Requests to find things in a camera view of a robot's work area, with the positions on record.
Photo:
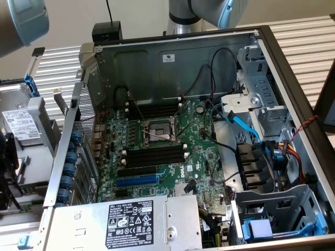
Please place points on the RAM slot white latches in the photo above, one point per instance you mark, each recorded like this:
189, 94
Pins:
154, 158

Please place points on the metal socket cover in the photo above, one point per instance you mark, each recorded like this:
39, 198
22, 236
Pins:
183, 109

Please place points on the long black expansion slot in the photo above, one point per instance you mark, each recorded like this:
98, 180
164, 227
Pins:
136, 172

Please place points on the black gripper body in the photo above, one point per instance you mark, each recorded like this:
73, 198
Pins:
4, 146

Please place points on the silver slot bracket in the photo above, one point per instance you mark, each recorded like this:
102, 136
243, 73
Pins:
60, 100

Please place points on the blue plastic disk caddy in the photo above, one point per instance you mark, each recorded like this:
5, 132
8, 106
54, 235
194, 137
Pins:
259, 228

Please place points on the blue slot retainer knob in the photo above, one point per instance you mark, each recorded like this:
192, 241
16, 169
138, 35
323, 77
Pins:
66, 182
71, 157
72, 147
76, 136
68, 169
63, 195

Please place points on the tall metal drive bay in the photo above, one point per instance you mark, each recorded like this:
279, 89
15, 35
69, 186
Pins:
264, 86

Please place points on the green Dell motherboard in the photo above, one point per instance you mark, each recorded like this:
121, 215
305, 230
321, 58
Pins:
199, 146

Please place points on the black box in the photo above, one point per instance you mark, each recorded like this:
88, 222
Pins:
104, 31

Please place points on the grey tray with labelled drive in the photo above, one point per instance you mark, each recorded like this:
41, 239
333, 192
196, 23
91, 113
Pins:
39, 167

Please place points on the CPU socket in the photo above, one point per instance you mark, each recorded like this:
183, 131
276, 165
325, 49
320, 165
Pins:
159, 130

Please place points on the white case label sticker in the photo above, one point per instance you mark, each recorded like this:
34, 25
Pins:
168, 58

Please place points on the round coin battery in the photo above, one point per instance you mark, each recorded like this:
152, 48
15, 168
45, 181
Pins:
200, 108

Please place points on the blue plastic button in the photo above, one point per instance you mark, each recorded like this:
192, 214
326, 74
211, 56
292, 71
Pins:
24, 242

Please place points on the RAM slot black latches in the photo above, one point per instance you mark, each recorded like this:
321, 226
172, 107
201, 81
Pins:
154, 162

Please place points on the open metal PC case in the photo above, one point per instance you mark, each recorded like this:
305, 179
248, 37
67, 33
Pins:
225, 39

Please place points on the silver power supply unit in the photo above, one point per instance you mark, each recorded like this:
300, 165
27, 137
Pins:
78, 222

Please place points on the short black expansion slot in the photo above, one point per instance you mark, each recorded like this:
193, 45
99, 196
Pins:
121, 193

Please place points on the grey metal disk bay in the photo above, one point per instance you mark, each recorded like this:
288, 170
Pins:
274, 201

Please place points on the black framed monitor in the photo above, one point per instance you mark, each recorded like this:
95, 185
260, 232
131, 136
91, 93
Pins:
327, 104

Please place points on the black plastic fan shroud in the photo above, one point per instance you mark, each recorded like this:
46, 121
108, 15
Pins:
251, 162

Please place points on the blue plastic clip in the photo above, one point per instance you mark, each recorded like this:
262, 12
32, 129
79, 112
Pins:
31, 83

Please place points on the metal bar black cap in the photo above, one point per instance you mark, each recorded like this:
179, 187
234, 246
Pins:
38, 51

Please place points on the silver chipset heatsink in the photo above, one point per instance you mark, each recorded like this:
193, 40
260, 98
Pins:
179, 190

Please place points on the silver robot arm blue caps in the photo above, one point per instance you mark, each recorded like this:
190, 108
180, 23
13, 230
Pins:
26, 21

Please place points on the thin metal locking lever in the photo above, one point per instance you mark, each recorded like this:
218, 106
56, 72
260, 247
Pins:
162, 137
137, 107

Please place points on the silver hard disk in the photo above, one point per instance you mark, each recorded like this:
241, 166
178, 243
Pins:
21, 123

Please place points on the blue expansion slot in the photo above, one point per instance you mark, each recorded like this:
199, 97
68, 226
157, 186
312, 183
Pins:
136, 181

